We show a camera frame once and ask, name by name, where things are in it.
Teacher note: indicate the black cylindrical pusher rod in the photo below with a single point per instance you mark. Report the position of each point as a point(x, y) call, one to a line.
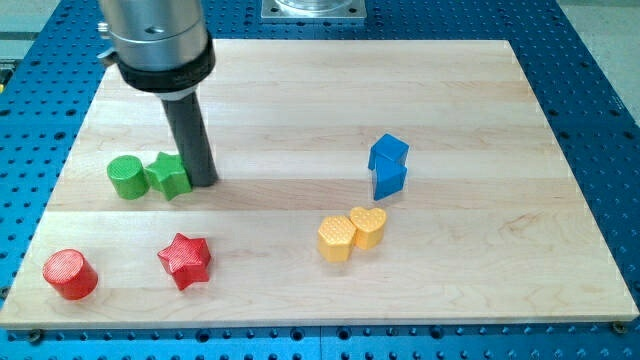
point(187, 126)

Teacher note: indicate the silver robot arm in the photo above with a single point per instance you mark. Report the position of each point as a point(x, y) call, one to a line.
point(163, 47)

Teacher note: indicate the green star block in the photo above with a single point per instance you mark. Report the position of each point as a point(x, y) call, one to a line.
point(168, 176)

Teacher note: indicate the red star block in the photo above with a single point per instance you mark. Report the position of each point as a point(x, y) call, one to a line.
point(186, 260)

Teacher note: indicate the green cylinder block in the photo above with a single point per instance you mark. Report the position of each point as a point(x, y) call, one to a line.
point(127, 176)

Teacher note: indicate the wooden board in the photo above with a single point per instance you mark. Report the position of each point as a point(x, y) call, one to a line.
point(490, 226)

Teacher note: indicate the yellow hexagon block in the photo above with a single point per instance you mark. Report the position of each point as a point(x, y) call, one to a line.
point(336, 238)

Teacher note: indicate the red cylinder block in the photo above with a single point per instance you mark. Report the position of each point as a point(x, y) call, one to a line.
point(70, 274)

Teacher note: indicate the blue cube block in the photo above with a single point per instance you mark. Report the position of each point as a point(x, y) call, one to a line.
point(390, 148)

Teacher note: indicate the blue triangular block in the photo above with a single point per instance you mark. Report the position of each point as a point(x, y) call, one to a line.
point(388, 178)

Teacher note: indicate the yellow heart block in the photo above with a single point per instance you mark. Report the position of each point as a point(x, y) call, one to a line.
point(370, 226)

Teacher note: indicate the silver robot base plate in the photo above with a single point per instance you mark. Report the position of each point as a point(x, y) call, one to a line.
point(282, 10)

